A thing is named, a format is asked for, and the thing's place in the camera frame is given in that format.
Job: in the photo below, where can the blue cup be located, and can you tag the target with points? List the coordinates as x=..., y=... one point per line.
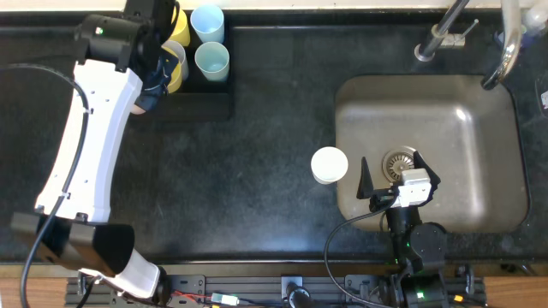
x=207, y=23

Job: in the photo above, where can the steel sink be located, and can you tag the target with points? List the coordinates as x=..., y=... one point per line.
x=454, y=141

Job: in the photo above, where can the white cup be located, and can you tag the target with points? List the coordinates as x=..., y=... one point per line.
x=329, y=165

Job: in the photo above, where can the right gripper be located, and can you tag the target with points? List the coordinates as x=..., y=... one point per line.
x=381, y=200

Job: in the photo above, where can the black tray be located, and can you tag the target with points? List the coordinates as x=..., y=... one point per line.
x=205, y=102

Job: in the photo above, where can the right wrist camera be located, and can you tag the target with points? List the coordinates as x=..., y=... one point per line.
x=413, y=187

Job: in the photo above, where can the teal cup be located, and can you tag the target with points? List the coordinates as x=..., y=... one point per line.
x=212, y=61

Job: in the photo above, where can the yellow cup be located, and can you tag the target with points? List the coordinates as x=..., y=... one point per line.
x=182, y=30
x=175, y=81

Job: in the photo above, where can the mounting rail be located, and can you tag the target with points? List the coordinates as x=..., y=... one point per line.
x=257, y=291

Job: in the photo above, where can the steel tap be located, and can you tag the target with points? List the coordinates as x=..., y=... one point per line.
x=511, y=47

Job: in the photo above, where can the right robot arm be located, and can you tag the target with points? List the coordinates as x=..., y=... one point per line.
x=424, y=248

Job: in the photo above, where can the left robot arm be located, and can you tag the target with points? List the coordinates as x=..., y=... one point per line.
x=96, y=137

